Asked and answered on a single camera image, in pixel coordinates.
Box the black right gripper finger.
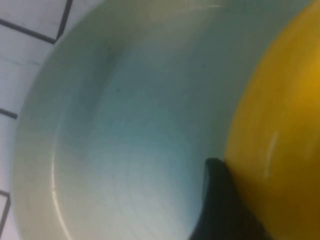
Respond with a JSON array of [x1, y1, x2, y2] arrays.
[[191, 157, 266, 240]]

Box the yellow banana with green tip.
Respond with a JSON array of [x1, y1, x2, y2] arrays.
[[223, 0, 320, 240]]

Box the light blue round plate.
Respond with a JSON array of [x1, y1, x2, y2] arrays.
[[11, 0, 313, 240]]

